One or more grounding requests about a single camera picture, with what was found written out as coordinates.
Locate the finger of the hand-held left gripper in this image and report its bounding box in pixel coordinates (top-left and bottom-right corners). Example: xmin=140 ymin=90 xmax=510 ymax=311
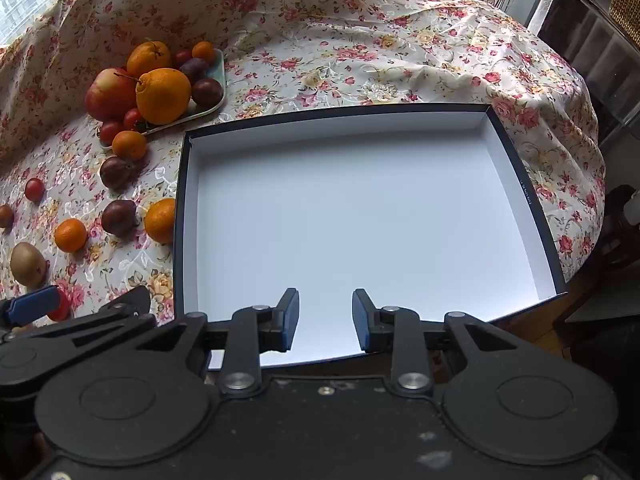
xmin=0 ymin=286 xmax=60 ymax=329
xmin=50 ymin=286 xmax=157 ymax=371

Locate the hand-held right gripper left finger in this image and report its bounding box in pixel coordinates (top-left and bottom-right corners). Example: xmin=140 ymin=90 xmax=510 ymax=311
xmin=135 ymin=287 xmax=301 ymax=397

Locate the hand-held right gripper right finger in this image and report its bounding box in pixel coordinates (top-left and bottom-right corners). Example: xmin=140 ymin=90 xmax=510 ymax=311
xmin=351 ymin=287 xmax=519 ymax=397

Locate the brown kiwi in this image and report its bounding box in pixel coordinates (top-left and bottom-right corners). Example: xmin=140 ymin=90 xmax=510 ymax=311
xmin=10 ymin=242 xmax=48 ymax=290

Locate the dark red plum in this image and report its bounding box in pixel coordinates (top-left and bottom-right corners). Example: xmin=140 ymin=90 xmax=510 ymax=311
xmin=191 ymin=78 xmax=224 ymax=107
xmin=101 ymin=199 xmax=138 ymax=237
xmin=178 ymin=58 xmax=210 ymax=83
xmin=99 ymin=156 xmax=138 ymax=192

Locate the dark box with white inside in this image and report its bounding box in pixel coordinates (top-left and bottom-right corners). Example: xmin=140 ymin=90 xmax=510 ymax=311
xmin=172 ymin=104 xmax=568 ymax=372

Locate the red apple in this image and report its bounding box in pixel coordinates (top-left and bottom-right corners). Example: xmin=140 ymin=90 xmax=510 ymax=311
xmin=84 ymin=68 xmax=140 ymax=123

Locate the large orange with stem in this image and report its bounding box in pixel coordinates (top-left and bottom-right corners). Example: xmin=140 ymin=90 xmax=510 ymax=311
xmin=135 ymin=67 xmax=192 ymax=126

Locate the pale green plate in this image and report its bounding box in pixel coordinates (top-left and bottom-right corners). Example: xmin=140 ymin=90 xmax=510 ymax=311
xmin=99 ymin=49 xmax=227 ymax=150

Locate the floral tablecloth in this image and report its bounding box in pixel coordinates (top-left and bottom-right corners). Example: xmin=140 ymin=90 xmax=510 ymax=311
xmin=0 ymin=0 xmax=608 ymax=341

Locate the dark wooden shelf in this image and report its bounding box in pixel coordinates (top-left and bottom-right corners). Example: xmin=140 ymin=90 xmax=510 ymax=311
xmin=570 ymin=0 xmax=640 ymax=128

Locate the wicker basket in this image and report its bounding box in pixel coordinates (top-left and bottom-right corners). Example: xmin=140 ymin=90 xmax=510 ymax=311
xmin=609 ymin=0 xmax=640 ymax=46

